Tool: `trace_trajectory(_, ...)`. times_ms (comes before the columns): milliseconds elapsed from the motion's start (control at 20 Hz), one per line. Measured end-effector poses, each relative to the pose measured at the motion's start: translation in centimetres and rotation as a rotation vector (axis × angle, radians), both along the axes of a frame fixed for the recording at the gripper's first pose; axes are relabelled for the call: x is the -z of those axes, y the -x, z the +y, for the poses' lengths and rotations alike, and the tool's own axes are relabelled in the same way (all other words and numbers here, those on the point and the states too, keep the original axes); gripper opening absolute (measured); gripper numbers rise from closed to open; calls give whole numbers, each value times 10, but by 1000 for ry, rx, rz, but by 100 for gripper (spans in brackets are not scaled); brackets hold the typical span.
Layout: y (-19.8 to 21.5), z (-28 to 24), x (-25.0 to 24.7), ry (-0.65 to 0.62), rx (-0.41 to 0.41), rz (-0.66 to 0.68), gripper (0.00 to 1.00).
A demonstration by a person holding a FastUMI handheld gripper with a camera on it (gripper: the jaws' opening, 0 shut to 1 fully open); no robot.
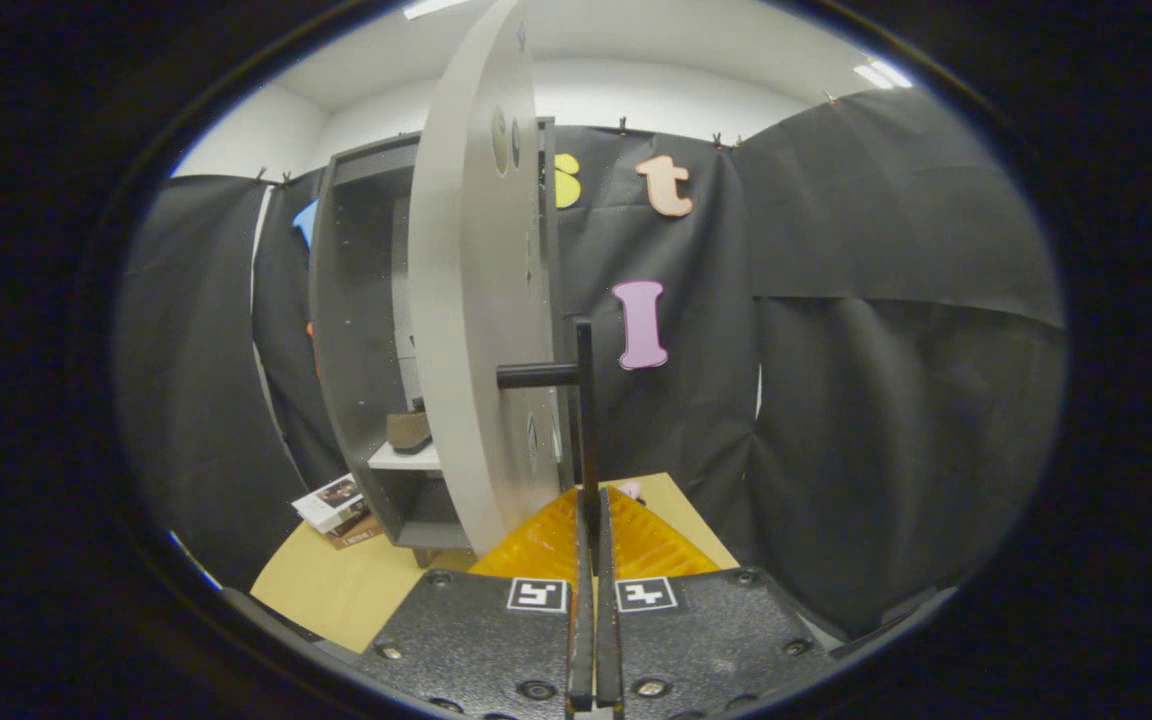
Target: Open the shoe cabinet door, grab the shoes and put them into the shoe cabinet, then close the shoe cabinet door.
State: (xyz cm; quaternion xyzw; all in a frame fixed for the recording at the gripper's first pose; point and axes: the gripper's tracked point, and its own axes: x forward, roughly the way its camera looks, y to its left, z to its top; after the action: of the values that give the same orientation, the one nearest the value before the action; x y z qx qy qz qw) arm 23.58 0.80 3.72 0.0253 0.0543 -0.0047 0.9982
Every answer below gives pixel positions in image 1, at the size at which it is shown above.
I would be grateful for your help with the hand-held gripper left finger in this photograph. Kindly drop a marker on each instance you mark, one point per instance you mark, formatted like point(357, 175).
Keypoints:
point(476, 640)

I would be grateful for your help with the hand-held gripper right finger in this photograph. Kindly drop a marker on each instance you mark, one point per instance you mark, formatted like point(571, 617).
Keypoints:
point(706, 640)

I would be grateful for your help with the brown fuzzy shoe with bow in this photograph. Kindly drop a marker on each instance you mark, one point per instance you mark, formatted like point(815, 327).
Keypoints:
point(408, 430)

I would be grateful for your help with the grey shoe cabinet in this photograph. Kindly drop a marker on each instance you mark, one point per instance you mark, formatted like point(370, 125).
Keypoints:
point(351, 330)

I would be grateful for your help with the beige shoe cabinet door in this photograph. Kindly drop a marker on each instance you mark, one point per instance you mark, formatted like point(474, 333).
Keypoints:
point(471, 300)

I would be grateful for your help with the brown book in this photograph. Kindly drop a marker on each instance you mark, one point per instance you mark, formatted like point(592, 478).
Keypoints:
point(356, 533)

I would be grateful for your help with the pink green plush toy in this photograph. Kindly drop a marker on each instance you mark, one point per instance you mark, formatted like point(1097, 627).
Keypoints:
point(629, 490)

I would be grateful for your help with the black backdrop cloth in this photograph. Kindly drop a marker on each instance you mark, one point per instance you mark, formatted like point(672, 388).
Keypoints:
point(886, 450)

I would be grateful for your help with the small ceiling light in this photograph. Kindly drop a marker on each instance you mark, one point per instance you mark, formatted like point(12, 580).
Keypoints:
point(883, 75)

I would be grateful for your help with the long ceiling light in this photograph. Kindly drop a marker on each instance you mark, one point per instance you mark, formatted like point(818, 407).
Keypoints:
point(431, 7)

